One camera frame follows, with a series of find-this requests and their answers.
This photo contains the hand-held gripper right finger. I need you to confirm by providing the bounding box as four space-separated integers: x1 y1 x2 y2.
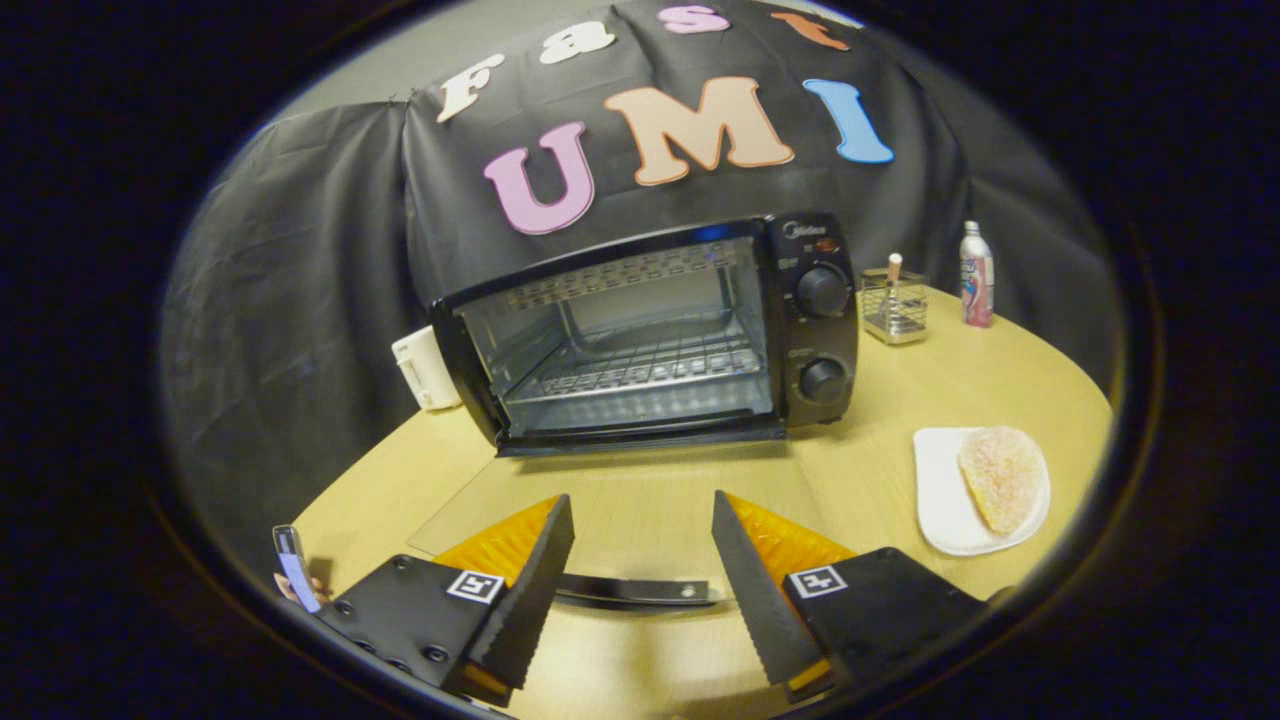
711 489 1001 704

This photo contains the white pink spray bottle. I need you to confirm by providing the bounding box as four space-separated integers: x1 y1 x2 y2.
959 220 996 330

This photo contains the white plate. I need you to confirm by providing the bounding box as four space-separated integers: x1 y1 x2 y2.
912 426 1052 558

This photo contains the metal wire mesh holder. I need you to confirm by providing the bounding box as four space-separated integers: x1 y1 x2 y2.
859 267 930 347

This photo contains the white bread toaster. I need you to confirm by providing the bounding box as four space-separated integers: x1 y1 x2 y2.
391 325 464 413

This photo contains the breaded pastry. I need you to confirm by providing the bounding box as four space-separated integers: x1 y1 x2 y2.
957 427 1048 538

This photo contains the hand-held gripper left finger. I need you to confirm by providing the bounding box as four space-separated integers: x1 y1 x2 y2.
300 493 577 708

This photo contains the black toaster oven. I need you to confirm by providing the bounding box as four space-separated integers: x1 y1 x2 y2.
405 212 862 608

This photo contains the dark smartphone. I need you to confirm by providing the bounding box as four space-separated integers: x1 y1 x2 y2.
271 524 324 615

